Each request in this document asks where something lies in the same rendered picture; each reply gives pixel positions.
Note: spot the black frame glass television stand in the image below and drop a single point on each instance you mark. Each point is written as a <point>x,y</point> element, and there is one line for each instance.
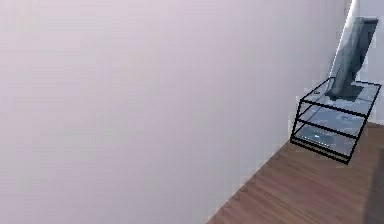
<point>333,120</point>

